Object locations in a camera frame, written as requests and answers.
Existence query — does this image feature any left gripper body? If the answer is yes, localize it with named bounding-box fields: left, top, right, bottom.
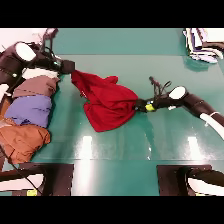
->
left=59, top=59, right=77, bottom=75

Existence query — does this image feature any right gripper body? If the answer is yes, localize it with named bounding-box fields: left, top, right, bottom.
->
left=134, top=98, right=157, bottom=114

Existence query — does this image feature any red T-shirt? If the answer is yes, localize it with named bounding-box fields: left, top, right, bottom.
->
left=70, top=69, right=140, bottom=134

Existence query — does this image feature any white garment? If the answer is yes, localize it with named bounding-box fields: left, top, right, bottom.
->
left=21, top=67, right=60, bottom=81

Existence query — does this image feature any brown garment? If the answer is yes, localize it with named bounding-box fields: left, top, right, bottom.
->
left=12, top=75, right=61, bottom=99

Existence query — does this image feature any purple garment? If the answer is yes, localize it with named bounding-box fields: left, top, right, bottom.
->
left=3, top=94, right=54, bottom=130

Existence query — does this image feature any heap of clothes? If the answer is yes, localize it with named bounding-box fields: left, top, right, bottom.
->
left=182, top=27, right=224, bottom=65

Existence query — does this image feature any orange garment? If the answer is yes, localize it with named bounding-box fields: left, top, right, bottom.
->
left=0, top=123, right=52, bottom=165

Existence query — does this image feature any black cable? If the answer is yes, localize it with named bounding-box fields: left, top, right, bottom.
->
left=0, top=143, right=45, bottom=197

